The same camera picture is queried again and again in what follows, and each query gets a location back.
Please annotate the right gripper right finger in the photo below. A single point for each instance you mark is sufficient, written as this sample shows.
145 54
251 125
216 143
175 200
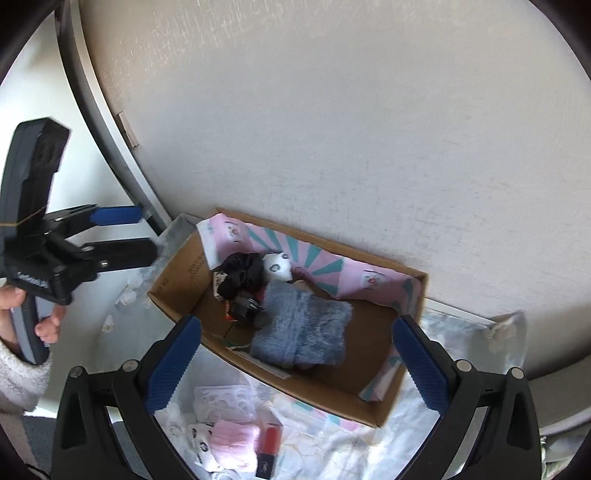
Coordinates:
508 443

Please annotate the pink fluffy sock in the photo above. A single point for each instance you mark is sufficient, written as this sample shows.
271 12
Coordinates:
233 445

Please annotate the black cosmetic jar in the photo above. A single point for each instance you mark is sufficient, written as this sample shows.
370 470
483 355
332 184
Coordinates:
244 309

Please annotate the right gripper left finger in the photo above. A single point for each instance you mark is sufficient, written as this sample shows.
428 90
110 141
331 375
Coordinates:
85 445

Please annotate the grey blue plush cloth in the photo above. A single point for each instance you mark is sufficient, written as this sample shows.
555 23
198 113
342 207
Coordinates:
300 329

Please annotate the clear packaged face mask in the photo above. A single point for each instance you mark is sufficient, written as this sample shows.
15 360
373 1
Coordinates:
233 403

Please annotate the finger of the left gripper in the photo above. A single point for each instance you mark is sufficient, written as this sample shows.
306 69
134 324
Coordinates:
71 221
116 255

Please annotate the red lipstick black cap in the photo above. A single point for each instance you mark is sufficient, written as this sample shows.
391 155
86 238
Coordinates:
268 450

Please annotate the floral light blue pillow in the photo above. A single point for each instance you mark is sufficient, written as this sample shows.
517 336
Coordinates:
316 444

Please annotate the cardboard box pink lining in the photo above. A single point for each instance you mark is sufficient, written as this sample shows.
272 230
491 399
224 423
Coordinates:
363 387

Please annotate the person's left hand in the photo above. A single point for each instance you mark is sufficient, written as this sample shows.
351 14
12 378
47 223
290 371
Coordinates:
48 329

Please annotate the black sock ball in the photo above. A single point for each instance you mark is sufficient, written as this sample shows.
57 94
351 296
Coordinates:
244 273

